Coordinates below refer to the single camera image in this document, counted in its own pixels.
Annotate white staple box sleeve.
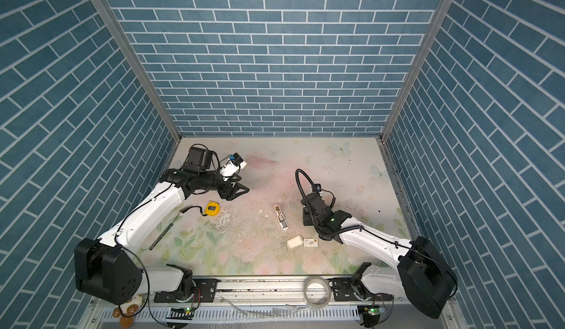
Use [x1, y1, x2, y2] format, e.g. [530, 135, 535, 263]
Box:
[303, 238, 319, 248]

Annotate pink stapler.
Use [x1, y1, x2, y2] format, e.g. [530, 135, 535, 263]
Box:
[274, 205, 288, 231]

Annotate white staple box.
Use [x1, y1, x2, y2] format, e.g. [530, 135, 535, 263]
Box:
[286, 236, 304, 249]

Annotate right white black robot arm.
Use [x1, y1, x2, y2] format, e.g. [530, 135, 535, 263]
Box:
[301, 192, 458, 319]

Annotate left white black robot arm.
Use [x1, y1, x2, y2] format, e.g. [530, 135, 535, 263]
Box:
[74, 169, 249, 305]

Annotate yellow tape measure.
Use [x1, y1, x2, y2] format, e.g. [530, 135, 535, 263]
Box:
[202, 201, 220, 217]

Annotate clear tape roll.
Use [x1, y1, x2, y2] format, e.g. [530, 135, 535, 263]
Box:
[303, 276, 333, 310]

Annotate black thin rod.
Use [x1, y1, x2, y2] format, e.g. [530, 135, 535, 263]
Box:
[149, 215, 180, 250]

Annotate plush panda toy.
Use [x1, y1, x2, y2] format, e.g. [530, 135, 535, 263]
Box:
[112, 295, 144, 329]

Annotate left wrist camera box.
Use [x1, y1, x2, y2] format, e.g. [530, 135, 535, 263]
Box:
[219, 153, 247, 181]

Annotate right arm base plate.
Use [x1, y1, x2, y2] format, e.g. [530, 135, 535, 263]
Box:
[328, 277, 393, 302]

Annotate aluminium front rail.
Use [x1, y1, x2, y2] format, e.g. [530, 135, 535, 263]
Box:
[90, 275, 456, 307]

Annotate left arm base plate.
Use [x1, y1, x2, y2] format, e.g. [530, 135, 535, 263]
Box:
[154, 278, 219, 303]

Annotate white slotted cable duct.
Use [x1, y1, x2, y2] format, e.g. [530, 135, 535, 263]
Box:
[102, 306, 360, 323]

